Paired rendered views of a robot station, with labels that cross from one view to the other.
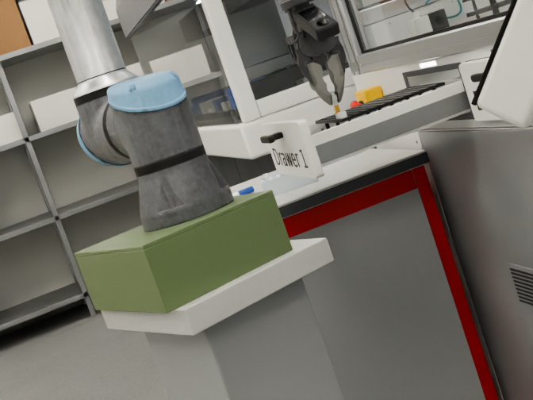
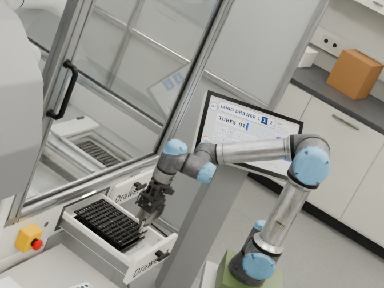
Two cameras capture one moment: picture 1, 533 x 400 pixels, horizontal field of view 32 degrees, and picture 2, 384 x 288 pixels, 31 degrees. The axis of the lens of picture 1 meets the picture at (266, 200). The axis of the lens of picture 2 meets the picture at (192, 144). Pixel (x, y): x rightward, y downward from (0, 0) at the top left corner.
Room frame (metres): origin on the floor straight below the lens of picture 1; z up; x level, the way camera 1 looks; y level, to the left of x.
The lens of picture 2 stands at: (3.67, 1.02, 2.27)
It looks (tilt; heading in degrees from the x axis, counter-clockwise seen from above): 23 degrees down; 212
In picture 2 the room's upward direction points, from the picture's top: 24 degrees clockwise
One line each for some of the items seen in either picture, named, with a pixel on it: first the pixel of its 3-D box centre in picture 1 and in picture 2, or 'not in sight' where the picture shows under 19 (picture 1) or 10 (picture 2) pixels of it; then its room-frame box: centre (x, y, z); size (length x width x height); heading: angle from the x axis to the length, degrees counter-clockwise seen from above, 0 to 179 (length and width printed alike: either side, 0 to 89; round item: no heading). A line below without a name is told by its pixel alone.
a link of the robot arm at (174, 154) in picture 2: not in sight; (172, 156); (1.81, -0.18, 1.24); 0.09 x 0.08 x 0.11; 121
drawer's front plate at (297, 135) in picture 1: (290, 148); (151, 257); (1.82, -0.08, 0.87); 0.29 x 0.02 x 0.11; 11
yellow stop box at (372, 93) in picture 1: (370, 103); (29, 238); (2.21, -0.31, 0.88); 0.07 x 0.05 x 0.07; 11
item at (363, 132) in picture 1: (386, 117); (106, 227); (1.87, -0.28, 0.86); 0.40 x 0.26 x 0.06; 101
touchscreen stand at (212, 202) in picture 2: not in sight; (203, 228); (0.87, -0.44, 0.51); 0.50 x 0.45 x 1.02; 49
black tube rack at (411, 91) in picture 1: (381, 117); (108, 227); (1.86, -0.27, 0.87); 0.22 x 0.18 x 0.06; 101
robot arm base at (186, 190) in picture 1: (178, 185); (251, 263); (1.47, 0.12, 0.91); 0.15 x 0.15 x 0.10
